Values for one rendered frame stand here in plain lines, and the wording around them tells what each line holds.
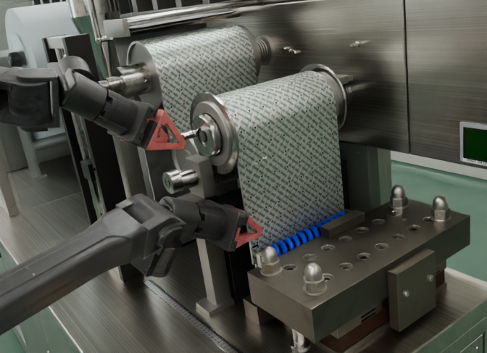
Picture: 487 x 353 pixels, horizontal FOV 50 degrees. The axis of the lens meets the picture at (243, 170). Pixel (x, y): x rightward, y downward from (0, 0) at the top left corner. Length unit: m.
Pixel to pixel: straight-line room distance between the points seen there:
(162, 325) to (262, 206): 0.31
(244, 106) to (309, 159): 0.17
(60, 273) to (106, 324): 0.45
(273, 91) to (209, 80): 0.21
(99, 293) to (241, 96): 0.56
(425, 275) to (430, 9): 0.44
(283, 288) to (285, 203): 0.19
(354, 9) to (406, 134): 0.26
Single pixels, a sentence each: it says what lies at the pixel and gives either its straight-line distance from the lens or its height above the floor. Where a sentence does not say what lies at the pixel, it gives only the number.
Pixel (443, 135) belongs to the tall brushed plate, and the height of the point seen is 1.19.
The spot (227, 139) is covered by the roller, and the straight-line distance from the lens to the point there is 0.87.
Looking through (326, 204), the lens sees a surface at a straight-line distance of 1.04.
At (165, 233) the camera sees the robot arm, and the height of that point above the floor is 1.17.
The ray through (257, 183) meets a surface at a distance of 0.91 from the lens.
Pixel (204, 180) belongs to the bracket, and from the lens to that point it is 0.94.
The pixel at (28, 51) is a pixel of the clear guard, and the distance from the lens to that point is 1.79.
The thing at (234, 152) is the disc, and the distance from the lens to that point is 0.87.
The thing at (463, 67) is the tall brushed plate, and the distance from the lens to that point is 0.94.
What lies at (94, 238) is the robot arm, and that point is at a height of 1.20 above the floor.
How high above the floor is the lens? 1.48
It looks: 19 degrees down
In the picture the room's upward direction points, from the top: 8 degrees counter-clockwise
